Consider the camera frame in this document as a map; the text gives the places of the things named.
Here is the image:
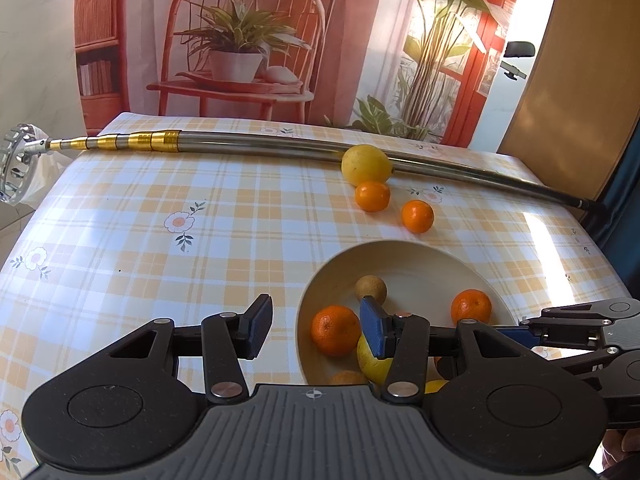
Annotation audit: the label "brownish orange fruit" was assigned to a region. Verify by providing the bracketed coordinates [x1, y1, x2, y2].
[327, 370, 371, 387]

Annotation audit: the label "cream round bowl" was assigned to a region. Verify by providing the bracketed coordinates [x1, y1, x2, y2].
[296, 240, 518, 388]

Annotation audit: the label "large yellow citrus fruit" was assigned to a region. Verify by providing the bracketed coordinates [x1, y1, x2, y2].
[341, 144, 392, 188]

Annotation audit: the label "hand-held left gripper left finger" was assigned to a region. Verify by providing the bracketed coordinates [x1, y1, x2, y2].
[100, 294, 274, 404]

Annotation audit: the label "wall poster with red chair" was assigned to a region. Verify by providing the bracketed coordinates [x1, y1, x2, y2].
[74, 0, 523, 148]

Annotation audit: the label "small brown round fruit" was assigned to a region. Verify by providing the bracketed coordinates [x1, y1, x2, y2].
[355, 276, 388, 307]

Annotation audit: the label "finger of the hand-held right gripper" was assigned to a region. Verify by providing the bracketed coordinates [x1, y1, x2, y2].
[535, 349, 613, 383]
[497, 298, 640, 347]

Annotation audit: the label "brown wooden board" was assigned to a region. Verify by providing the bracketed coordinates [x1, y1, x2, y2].
[495, 0, 640, 201]

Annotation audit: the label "orange tangerine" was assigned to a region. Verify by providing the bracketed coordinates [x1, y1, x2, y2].
[451, 289, 493, 326]
[355, 181, 391, 212]
[401, 200, 435, 234]
[311, 305, 362, 358]

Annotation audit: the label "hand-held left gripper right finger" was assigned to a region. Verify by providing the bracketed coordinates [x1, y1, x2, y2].
[360, 296, 538, 404]

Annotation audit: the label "dark blue cloth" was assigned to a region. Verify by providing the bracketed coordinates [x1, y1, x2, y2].
[582, 145, 640, 301]

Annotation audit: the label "medium yellow citrus fruit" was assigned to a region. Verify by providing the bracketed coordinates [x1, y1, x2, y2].
[356, 334, 396, 385]

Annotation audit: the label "black backdrop clamp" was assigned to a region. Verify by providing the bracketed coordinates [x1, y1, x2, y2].
[500, 40, 536, 80]

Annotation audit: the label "steel and gold telescopic pole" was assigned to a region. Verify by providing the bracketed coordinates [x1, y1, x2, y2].
[0, 122, 608, 211]

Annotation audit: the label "person's right hand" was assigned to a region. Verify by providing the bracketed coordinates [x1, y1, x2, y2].
[602, 430, 640, 473]

